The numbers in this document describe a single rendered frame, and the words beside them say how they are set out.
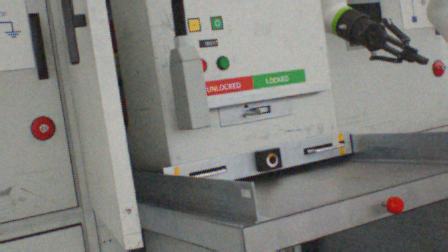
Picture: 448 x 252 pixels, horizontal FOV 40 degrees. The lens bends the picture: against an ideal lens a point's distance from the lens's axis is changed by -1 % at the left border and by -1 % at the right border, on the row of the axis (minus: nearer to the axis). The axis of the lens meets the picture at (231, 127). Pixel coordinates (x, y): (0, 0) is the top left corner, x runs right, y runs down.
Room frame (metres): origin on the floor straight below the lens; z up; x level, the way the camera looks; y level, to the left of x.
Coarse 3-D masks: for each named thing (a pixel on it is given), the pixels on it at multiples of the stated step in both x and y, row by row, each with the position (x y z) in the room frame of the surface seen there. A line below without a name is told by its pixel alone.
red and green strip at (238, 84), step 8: (280, 72) 1.54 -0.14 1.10; (288, 72) 1.55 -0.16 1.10; (296, 72) 1.57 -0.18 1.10; (304, 72) 1.58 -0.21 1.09; (216, 80) 1.45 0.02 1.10; (224, 80) 1.46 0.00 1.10; (232, 80) 1.47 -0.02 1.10; (240, 80) 1.48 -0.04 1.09; (248, 80) 1.49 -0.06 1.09; (256, 80) 1.50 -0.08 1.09; (264, 80) 1.52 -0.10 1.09; (272, 80) 1.53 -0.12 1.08; (280, 80) 1.54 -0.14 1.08; (288, 80) 1.55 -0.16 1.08; (296, 80) 1.56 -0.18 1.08; (304, 80) 1.58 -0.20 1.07; (208, 88) 1.44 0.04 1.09; (216, 88) 1.45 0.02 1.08; (224, 88) 1.46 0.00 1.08; (232, 88) 1.47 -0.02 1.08; (240, 88) 1.48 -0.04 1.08; (248, 88) 1.49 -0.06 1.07; (256, 88) 1.50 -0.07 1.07
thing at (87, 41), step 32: (64, 0) 1.00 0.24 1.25; (96, 0) 0.98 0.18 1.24; (64, 32) 1.49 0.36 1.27; (96, 32) 0.98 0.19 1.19; (96, 64) 0.98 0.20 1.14; (96, 96) 1.04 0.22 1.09; (96, 128) 1.12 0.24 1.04; (96, 160) 1.21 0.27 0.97; (128, 160) 0.99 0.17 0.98; (96, 192) 1.32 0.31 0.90; (128, 192) 0.99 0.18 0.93; (128, 224) 0.98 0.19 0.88
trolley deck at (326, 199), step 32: (256, 192) 1.33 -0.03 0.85; (288, 192) 1.27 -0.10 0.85; (320, 192) 1.21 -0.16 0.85; (352, 192) 1.16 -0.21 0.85; (384, 192) 1.15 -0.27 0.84; (416, 192) 1.20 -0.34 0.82; (160, 224) 1.30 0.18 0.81; (192, 224) 1.16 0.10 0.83; (224, 224) 1.05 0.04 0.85; (256, 224) 1.01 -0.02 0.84; (288, 224) 1.04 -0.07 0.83; (320, 224) 1.08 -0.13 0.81; (352, 224) 1.11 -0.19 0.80
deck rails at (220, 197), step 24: (360, 144) 1.59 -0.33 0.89; (384, 144) 1.52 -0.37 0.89; (408, 144) 1.45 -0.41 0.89; (432, 144) 1.38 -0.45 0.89; (144, 192) 1.44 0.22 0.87; (168, 192) 1.32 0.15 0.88; (192, 192) 1.22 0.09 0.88; (216, 192) 1.13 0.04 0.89; (240, 192) 1.05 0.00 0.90; (240, 216) 1.06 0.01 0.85; (264, 216) 1.04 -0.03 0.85
